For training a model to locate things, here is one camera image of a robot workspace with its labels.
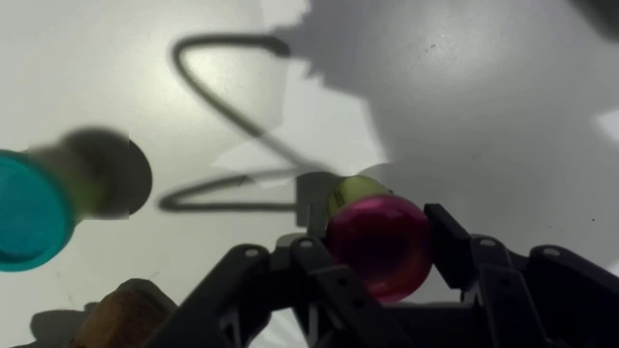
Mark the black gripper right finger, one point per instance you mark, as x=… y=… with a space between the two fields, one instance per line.
x=522 y=282

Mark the teal lid dough can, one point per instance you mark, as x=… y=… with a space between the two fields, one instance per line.
x=35 y=205

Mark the brown plush animal toy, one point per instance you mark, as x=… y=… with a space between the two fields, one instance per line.
x=122 y=315

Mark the pink lid dough can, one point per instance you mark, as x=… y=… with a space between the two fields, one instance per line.
x=383 y=241

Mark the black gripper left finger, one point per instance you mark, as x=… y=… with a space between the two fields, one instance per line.
x=277 y=295

